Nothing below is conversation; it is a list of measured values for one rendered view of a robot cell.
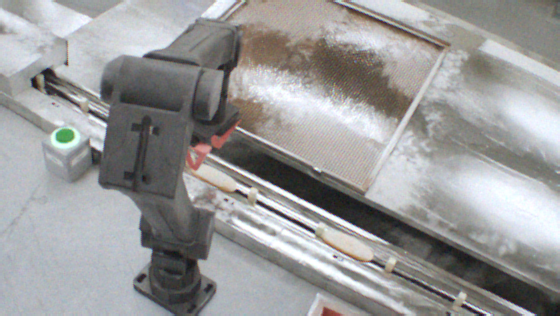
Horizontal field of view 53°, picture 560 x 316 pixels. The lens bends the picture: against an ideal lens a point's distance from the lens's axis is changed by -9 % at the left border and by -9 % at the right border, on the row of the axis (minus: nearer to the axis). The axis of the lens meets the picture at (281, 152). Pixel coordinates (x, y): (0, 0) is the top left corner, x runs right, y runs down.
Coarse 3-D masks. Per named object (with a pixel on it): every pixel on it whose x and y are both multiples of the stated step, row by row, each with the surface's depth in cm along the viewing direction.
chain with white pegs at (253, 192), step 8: (32, 80) 129; (40, 80) 125; (48, 88) 127; (80, 104) 122; (88, 112) 124; (104, 120) 122; (240, 192) 113; (256, 192) 110; (256, 200) 112; (272, 208) 112; (296, 224) 110; (320, 224) 107; (312, 232) 110; (320, 232) 107; (376, 264) 106; (392, 264) 102; (392, 272) 105; (408, 280) 104; (424, 288) 104; (440, 296) 102; (464, 296) 99; (472, 312) 100
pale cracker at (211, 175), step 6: (204, 168) 114; (210, 168) 114; (198, 174) 113; (204, 174) 113; (210, 174) 113; (216, 174) 113; (222, 174) 114; (204, 180) 113; (210, 180) 112; (216, 180) 112; (222, 180) 112; (228, 180) 113; (216, 186) 112; (222, 186) 112; (228, 186) 112; (234, 186) 112
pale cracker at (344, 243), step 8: (328, 232) 107; (336, 232) 107; (328, 240) 106; (336, 240) 106; (344, 240) 106; (352, 240) 106; (336, 248) 105; (344, 248) 105; (352, 248) 105; (360, 248) 105; (368, 248) 106; (352, 256) 104; (360, 256) 104; (368, 256) 105
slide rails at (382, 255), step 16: (48, 80) 128; (80, 96) 125; (80, 112) 122; (224, 192) 112; (256, 208) 110; (288, 208) 111; (288, 224) 108; (320, 240) 107; (384, 256) 106; (384, 272) 103; (416, 272) 104; (416, 288) 101; (448, 288) 102; (448, 304) 100; (480, 304) 100
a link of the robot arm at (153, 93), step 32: (128, 64) 55; (160, 64) 55; (128, 96) 54; (160, 96) 54; (192, 96) 54; (128, 128) 54; (160, 128) 54; (192, 128) 58; (128, 160) 54; (160, 160) 54; (128, 192) 56; (160, 192) 55; (160, 224) 72; (192, 224) 83; (192, 256) 89
